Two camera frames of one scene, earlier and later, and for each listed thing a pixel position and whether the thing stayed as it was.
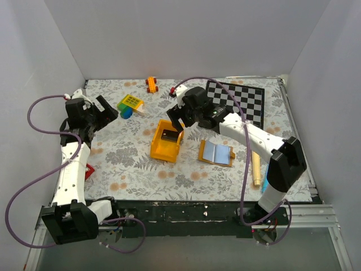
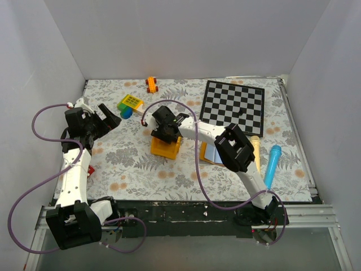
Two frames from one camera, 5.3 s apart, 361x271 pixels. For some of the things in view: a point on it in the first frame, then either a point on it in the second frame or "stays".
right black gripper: [174, 114] -> [157, 134]
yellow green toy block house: [130, 104] stays
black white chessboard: [250, 100] stays
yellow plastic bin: [163, 149] stays
